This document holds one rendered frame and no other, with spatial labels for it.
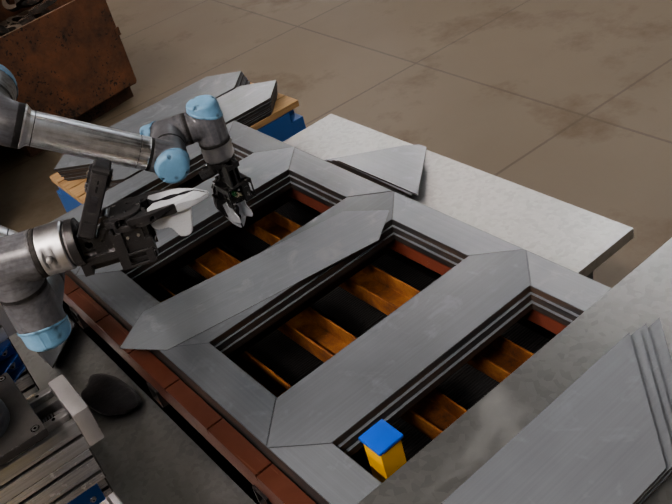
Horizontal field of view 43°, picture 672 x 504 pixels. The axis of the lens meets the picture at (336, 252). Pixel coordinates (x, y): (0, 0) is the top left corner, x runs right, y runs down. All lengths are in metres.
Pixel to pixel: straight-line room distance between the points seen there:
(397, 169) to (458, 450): 1.30
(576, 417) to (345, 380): 0.57
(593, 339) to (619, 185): 2.28
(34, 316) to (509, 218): 1.33
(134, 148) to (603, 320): 1.01
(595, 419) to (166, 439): 1.06
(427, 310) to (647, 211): 1.84
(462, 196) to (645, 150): 1.67
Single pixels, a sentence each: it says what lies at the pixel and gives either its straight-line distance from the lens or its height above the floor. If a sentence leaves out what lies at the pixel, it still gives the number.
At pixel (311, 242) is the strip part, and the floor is 0.87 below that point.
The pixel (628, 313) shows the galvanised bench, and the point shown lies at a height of 1.05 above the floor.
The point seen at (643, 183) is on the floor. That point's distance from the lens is 3.73.
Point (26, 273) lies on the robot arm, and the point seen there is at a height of 1.43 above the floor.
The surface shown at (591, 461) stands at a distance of 1.28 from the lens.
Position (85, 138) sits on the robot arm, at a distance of 1.88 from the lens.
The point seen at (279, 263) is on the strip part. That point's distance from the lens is 2.11.
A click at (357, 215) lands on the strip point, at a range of 2.20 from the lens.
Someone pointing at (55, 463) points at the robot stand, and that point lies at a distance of 1.78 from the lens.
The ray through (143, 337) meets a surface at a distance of 2.04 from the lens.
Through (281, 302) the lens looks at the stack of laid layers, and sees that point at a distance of 2.01.
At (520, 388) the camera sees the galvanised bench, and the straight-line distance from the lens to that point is 1.41.
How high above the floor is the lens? 2.07
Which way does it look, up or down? 35 degrees down
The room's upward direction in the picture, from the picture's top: 15 degrees counter-clockwise
